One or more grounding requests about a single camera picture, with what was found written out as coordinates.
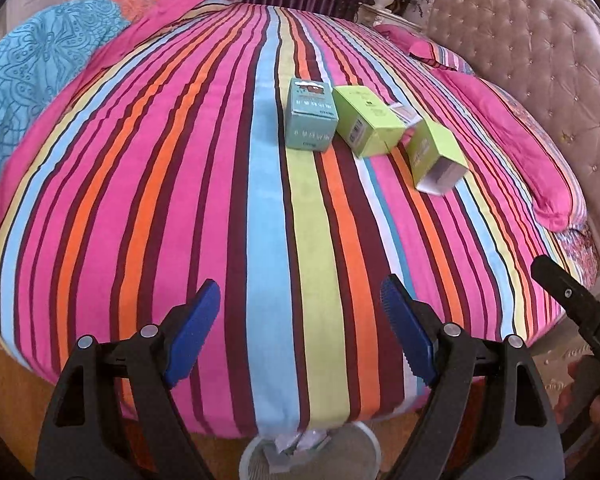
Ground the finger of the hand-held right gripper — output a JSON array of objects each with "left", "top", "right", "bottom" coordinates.
[{"left": 532, "top": 255, "right": 598, "bottom": 331}]

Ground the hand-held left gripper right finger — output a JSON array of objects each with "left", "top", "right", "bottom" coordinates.
[{"left": 380, "top": 273, "right": 563, "bottom": 480}]

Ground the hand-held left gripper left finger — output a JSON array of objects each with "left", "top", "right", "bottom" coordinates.
[{"left": 35, "top": 278, "right": 222, "bottom": 480}]

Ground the white mesh waste basket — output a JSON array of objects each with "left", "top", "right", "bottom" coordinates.
[{"left": 240, "top": 430, "right": 383, "bottom": 480}]

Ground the green box sleeve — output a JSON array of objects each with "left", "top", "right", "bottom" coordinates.
[{"left": 390, "top": 102, "right": 469, "bottom": 195}]

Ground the lime green box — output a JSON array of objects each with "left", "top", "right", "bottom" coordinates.
[{"left": 332, "top": 85, "right": 406, "bottom": 158}]

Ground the teal box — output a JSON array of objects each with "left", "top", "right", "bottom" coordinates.
[{"left": 286, "top": 77, "right": 340, "bottom": 152}]

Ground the floral bed skirt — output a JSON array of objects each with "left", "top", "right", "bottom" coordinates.
[{"left": 555, "top": 225, "right": 598, "bottom": 286}]

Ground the striped bed sheet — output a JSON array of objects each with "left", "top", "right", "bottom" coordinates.
[{"left": 0, "top": 0, "right": 588, "bottom": 441}]

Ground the large pink pillow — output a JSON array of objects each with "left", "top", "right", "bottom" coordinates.
[{"left": 432, "top": 69, "right": 588, "bottom": 231}]

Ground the tufted beige headboard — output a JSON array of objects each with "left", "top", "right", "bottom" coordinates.
[{"left": 425, "top": 0, "right": 600, "bottom": 281}]

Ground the small pink pillow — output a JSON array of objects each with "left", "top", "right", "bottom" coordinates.
[{"left": 375, "top": 23, "right": 476, "bottom": 73}]

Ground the blue patterned blanket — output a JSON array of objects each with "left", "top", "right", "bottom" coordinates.
[{"left": 0, "top": 0, "right": 131, "bottom": 161}]

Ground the white nightstand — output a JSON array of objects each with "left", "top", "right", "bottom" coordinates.
[{"left": 357, "top": 2, "right": 426, "bottom": 33}]

